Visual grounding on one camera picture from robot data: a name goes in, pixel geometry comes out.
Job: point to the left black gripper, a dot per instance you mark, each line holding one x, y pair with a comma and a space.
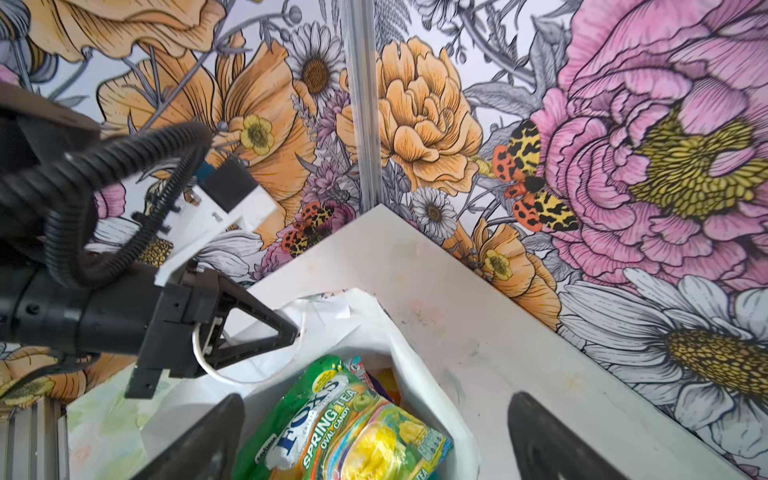
135, 317

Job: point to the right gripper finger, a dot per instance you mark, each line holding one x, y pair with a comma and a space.
546, 449

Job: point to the green Fox's candy packet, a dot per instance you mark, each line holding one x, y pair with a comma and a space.
333, 425

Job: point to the floral paper gift bag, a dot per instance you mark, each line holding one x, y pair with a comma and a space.
353, 326

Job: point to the orange Fox's candy packet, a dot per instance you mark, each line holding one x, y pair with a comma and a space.
385, 384

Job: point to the aluminium rail frame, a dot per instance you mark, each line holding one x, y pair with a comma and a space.
34, 442

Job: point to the left aluminium corner post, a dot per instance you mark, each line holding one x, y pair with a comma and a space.
358, 30

